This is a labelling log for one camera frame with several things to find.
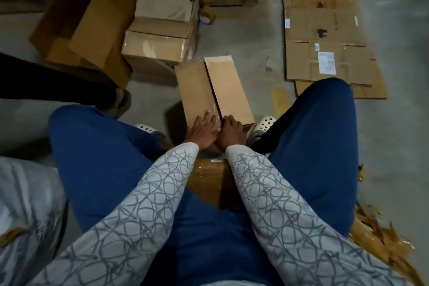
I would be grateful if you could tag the person's left hand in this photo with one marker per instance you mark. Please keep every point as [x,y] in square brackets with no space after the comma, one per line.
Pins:
[203,131]

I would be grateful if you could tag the person's right hand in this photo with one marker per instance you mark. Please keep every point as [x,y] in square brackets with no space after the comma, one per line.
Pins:
[231,133]

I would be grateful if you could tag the brown packing tape roll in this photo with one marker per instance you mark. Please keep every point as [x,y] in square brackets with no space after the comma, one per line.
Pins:
[206,14]

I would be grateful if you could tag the small brown cardboard box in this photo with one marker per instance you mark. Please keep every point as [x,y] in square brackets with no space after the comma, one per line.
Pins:
[167,6]

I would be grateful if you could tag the large black-label cardboard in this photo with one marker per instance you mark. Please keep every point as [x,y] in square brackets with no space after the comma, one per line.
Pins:
[100,21]

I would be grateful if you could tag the brown cardboard sheet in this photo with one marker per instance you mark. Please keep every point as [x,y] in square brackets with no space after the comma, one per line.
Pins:
[379,88]

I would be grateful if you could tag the person's left forearm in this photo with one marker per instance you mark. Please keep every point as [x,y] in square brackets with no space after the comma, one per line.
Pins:
[127,229]

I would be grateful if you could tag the person's right forearm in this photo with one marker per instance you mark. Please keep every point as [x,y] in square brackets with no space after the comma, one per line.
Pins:
[301,222]

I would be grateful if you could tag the person's right white clog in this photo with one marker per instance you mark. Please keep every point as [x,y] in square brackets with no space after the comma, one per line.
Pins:
[263,127]

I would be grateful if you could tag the person's white clog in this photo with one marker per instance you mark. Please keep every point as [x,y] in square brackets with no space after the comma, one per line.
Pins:
[149,129]
[263,127]

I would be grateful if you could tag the person's left white clog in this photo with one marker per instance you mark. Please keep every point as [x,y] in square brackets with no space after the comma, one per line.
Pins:
[149,129]

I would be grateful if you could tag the person's blue trousers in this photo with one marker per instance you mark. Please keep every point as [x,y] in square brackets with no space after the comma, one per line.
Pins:
[100,155]

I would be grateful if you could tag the person's grey shirt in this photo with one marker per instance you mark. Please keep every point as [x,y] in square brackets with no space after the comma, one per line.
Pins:
[234,283]

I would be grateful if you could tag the crumpled brown tape scraps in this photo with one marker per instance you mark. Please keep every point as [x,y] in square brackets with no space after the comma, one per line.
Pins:
[382,242]

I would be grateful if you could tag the brown plastic-wrapped stool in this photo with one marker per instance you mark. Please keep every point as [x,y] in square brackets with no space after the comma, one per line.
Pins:
[211,185]

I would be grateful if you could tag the white woven sack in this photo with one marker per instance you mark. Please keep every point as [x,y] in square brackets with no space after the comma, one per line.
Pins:
[27,215]

